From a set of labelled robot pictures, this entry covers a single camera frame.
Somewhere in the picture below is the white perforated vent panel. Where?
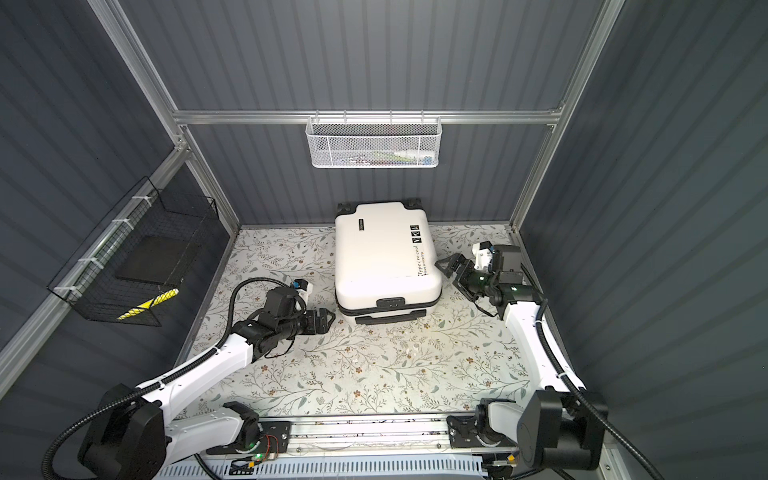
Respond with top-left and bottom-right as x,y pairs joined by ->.
155,458 -> 488,480

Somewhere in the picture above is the yellow black striped item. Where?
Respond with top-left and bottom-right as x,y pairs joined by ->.
117,288 -> 179,321

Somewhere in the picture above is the aluminium mounting rail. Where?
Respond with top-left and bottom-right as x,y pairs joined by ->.
122,410 -> 610,460

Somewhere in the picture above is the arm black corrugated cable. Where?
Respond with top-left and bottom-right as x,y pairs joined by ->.
40,277 -> 295,480
518,263 -> 664,480

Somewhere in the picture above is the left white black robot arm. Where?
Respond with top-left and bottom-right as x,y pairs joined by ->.
78,308 -> 335,479

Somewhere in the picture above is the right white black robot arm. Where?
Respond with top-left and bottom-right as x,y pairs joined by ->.
435,243 -> 608,471

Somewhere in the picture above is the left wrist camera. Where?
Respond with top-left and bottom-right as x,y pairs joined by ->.
289,279 -> 313,305

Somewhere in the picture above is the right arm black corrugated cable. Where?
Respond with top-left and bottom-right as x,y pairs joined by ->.
518,263 -> 664,480

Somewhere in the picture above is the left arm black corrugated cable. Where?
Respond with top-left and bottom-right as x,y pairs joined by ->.
40,277 -> 295,480

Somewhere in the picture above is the black wire mesh basket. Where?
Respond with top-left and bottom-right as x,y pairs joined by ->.
48,181 -> 221,327

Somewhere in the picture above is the black hard-shell suitcase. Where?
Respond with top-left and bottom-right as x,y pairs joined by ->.
334,197 -> 443,325

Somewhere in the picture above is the white wire mesh basket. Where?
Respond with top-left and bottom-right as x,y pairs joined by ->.
305,118 -> 443,169

